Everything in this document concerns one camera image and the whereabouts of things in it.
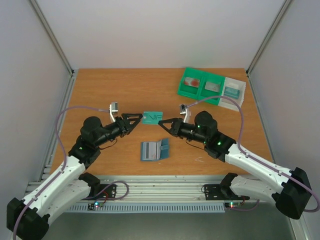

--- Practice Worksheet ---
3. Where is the left aluminium corner post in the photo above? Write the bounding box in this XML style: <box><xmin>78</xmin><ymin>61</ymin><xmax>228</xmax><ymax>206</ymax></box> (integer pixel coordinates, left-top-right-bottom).
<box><xmin>28</xmin><ymin>0</ymin><xmax>75</xmax><ymax>76</ymax></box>

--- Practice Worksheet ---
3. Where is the middle green plastic bin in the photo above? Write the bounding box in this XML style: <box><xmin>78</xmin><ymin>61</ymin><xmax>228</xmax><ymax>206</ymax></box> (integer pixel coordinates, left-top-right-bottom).
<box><xmin>197</xmin><ymin>72</ymin><xmax>226</xmax><ymax>101</ymax></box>

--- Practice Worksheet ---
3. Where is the teal VIP card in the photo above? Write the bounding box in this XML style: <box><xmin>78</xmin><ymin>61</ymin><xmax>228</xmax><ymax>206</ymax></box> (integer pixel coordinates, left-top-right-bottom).
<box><xmin>142</xmin><ymin>111</ymin><xmax>163</xmax><ymax>125</ymax></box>

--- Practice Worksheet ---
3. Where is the right aluminium corner post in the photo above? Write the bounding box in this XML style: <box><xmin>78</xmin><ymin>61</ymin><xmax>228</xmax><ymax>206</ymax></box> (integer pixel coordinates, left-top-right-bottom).
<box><xmin>245</xmin><ymin>0</ymin><xmax>294</xmax><ymax>78</ymax></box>

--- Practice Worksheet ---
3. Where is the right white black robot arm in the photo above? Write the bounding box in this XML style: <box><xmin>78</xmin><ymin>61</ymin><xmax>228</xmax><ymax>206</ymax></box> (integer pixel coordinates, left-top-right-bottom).
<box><xmin>158</xmin><ymin>111</ymin><xmax>312</xmax><ymax>220</ymax></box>

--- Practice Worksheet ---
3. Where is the red patterned card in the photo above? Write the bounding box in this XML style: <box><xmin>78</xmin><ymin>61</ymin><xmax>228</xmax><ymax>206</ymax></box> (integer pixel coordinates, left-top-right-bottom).
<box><xmin>183</xmin><ymin>77</ymin><xmax>200</xmax><ymax>88</ymax></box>

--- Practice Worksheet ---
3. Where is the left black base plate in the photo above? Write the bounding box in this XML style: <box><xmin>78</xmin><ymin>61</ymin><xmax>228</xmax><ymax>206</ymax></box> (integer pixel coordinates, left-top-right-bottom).
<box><xmin>83</xmin><ymin>184</ymin><xmax>117</xmax><ymax>201</ymax></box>

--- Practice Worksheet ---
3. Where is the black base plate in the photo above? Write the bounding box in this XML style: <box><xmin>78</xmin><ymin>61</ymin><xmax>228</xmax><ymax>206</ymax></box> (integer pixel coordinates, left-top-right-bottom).
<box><xmin>83</xmin><ymin>184</ymin><xmax>117</xmax><ymax>201</ymax></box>
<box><xmin>201</xmin><ymin>184</ymin><xmax>250</xmax><ymax>201</ymax></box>

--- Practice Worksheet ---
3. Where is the purple cable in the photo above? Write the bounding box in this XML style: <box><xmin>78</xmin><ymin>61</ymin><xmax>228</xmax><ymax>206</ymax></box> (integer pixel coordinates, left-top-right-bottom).
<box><xmin>12</xmin><ymin>105</ymin><xmax>130</xmax><ymax>240</ymax></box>
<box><xmin>186</xmin><ymin>95</ymin><xmax>320</xmax><ymax>215</ymax></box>

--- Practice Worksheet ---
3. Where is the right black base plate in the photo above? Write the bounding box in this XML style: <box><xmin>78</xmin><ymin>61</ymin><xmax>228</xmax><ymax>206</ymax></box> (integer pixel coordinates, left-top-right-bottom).
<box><xmin>201</xmin><ymin>184</ymin><xmax>250</xmax><ymax>201</ymax></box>

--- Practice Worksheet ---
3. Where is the white plastic bin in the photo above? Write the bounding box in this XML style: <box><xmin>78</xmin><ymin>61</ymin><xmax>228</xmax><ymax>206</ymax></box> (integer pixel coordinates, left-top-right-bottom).
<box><xmin>218</xmin><ymin>77</ymin><xmax>247</xmax><ymax>112</ymax></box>

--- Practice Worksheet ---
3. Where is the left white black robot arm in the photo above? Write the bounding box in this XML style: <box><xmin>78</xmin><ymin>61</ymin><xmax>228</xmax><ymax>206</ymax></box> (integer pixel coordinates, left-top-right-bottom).
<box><xmin>6</xmin><ymin>113</ymin><xmax>143</xmax><ymax>240</ymax></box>

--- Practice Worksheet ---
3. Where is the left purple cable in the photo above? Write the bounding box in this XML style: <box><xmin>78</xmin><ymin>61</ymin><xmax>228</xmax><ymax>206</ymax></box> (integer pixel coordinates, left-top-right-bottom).
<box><xmin>12</xmin><ymin>105</ymin><xmax>130</xmax><ymax>240</ymax></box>

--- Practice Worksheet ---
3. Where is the blue card holder wallet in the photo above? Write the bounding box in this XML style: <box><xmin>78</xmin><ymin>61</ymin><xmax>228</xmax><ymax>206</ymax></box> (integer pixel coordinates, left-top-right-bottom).
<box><xmin>140</xmin><ymin>138</ymin><xmax>170</xmax><ymax>162</ymax></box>

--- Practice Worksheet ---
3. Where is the left small circuit board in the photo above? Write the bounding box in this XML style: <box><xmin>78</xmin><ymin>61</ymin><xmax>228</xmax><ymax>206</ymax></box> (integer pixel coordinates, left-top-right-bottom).
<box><xmin>87</xmin><ymin>202</ymin><xmax>104</xmax><ymax>211</ymax></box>

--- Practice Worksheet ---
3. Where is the green plastic bin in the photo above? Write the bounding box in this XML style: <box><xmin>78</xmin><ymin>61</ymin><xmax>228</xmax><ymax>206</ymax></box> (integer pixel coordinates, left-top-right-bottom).
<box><xmin>177</xmin><ymin>67</ymin><xmax>205</xmax><ymax>100</ymax></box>
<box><xmin>197</xmin><ymin>72</ymin><xmax>226</xmax><ymax>101</ymax></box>

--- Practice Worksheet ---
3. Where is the left green plastic bin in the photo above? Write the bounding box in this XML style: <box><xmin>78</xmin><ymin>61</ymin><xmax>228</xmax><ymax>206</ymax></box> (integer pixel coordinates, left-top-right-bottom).
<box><xmin>177</xmin><ymin>67</ymin><xmax>205</xmax><ymax>100</ymax></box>

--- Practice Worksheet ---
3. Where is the aluminium corner post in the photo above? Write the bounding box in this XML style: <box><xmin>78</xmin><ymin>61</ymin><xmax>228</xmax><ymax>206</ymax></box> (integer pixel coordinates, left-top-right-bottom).
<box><xmin>245</xmin><ymin>0</ymin><xmax>294</xmax><ymax>78</ymax></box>
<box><xmin>28</xmin><ymin>0</ymin><xmax>75</xmax><ymax>76</ymax></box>

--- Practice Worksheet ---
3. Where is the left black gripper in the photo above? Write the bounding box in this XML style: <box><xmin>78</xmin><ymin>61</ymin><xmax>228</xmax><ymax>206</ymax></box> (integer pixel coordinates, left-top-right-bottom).
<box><xmin>95</xmin><ymin>113</ymin><xmax>143</xmax><ymax>147</ymax></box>

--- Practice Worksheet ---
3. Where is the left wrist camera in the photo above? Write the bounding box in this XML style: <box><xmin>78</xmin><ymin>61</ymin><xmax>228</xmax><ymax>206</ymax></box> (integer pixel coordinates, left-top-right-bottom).
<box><xmin>109</xmin><ymin>101</ymin><xmax>119</xmax><ymax>123</ymax></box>

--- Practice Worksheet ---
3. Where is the grey card in bin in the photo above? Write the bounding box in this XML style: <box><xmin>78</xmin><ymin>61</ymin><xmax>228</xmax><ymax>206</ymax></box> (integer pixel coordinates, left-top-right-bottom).
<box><xmin>204</xmin><ymin>81</ymin><xmax>221</xmax><ymax>93</ymax></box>

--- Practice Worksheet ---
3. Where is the grey slotted cable duct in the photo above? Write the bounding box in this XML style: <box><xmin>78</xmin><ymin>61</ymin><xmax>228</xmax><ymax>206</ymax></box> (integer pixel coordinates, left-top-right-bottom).
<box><xmin>66</xmin><ymin>202</ymin><xmax>225</xmax><ymax>214</ymax></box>

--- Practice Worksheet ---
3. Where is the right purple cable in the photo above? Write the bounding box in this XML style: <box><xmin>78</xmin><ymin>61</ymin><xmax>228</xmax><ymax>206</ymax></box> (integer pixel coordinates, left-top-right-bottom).
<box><xmin>186</xmin><ymin>95</ymin><xmax>320</xmax><ymax>215</ymax></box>

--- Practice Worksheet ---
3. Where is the teal card in white bin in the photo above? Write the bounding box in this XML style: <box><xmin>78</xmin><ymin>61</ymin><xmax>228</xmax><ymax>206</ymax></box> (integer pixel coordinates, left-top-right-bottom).
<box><xmin>223</xmin><ymin>86</ymin><xmax>241</xmax><ymax>100</ymax></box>

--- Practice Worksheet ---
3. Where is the small circuit board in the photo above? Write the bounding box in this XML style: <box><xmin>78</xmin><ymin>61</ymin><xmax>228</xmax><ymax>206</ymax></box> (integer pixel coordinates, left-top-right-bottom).
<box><xmin>224</xmin><ymin>201</ymin><xmax>245</xmax><ymax>209</ymax></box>
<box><xmin>87</xmin><ymin>202</ymin><xmax>104</xmax><ymax>211</ymax></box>

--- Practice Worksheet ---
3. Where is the right small circuit board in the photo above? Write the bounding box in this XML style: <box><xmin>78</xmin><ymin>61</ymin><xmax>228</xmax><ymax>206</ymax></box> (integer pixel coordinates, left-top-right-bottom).
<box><xmin>224</xmin><ymin>201</ymin><xmax>245</xmax><ymax>209</ymax></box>

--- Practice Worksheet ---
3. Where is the aluminium front rail frame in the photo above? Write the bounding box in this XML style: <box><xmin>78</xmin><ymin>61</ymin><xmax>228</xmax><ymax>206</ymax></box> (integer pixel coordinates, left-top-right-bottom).
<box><xmin>95</xmin><ymin>175</ymin><xmax>224</xmax><ymax>203</ymax></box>

